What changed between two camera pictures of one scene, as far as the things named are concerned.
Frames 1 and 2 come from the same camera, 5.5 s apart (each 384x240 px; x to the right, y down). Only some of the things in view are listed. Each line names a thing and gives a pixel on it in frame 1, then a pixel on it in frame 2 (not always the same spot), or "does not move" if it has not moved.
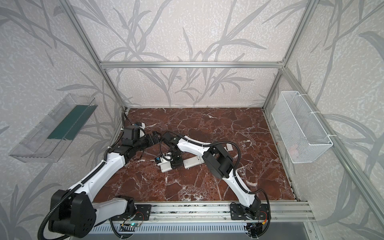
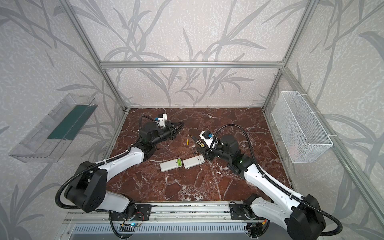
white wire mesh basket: x=304 y=138 does not move
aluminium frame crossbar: x=249 y=65 does not move
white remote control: x=166 y=160 -> x=211 y=142
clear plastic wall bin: x=46 y=143 does not move
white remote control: x=193 y=161 does not move
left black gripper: x=154 y=138 -> x=171 y=130
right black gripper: x=174 y=157 -> x=208 y=149
